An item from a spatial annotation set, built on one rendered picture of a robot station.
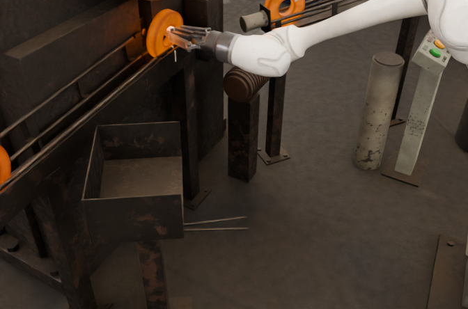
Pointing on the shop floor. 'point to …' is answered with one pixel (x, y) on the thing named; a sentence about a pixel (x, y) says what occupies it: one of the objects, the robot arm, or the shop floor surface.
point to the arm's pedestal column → (449, 275)
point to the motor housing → (242, 121)
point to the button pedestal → (418, 115)
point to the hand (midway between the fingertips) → (164, 29)
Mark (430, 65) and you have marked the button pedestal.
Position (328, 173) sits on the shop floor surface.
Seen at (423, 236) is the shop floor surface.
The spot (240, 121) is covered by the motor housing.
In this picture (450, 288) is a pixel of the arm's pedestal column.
